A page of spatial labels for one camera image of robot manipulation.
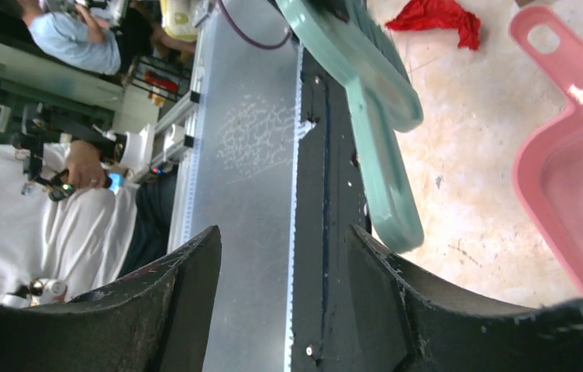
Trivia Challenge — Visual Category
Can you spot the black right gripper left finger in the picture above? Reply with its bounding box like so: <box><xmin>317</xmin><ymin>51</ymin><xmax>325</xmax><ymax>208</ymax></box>
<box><xmin>0</xmin><ymin>226</ymin><xmax>222</xmax><ymax>371</ymax></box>

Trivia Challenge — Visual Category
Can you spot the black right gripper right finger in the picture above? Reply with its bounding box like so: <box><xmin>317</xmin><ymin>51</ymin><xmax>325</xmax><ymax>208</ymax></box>
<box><xmin>346</xmin><ymin>226</ymin><xmax>583</xmax><ymax>371</ymax></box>

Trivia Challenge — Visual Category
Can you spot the pink plastic dustpan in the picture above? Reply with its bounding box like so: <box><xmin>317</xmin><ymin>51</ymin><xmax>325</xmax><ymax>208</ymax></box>
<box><xmin>509</xmin><ymin>5</ymin><xmax>583</xmax><ymax>293</ymax></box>

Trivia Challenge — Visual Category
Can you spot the green hand brush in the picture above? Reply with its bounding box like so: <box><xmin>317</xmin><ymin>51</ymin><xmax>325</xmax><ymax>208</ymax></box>
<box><xmin>277</xmin><ymin>0</ymin><xmax>424</xmax><ymax>254</ymax></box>

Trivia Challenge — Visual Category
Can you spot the red paper scrap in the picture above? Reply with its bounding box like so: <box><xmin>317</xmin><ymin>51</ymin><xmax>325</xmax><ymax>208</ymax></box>
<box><xmin>385</xmin><ymin>0</ymin><xmax>481</xmax><ymax>50</ymax></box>

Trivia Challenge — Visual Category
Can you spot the person in white shirt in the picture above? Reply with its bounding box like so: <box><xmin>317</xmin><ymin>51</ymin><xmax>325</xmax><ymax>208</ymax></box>
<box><xmin>0</xmin><ymin>140</ymin><xmax>177</xmax><ymax>298</ymax></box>

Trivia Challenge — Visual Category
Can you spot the person in blue shirt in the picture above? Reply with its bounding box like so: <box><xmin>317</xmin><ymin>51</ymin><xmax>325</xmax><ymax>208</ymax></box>
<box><xmin>17</xmin><ymin>1</ymin><xmax>195</xmax><ymax>76</ymax></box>

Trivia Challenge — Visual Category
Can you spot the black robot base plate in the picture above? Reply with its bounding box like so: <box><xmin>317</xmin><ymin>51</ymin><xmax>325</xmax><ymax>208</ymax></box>
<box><xmin>291</xmin><ymin>52</ymin><xmax>365</xmax><ymax>371</ymax></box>

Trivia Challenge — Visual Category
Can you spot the grey slotted cable duct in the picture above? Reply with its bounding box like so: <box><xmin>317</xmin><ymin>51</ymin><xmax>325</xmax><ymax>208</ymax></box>
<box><xmin>283</xmin><ymin>44</ymin><xmax>306</xmax><ymax>372</ymax></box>

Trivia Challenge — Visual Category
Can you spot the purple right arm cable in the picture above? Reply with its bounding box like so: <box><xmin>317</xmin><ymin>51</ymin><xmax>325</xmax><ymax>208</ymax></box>
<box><xmin>216</xmin><ymin>0</ymin><xmax>292</xmax><ymax>51</ymax></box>

